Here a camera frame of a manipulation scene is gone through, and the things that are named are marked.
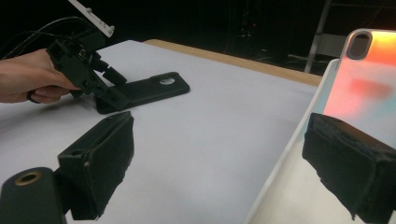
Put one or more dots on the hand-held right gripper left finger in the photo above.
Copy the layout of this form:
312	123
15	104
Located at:
99	161

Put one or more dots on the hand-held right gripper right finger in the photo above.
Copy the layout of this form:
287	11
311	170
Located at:
351	168

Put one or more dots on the black phone case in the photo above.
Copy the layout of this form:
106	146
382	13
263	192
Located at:
155	90

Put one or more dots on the white plastic tray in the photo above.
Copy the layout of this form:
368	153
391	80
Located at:
295	193

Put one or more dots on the iridescent pink phone case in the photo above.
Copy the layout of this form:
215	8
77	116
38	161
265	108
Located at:
361	81

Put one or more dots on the white table cover sheet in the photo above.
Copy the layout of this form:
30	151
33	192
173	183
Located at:
202	140

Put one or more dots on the white metal stand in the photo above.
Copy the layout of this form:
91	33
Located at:
323	40

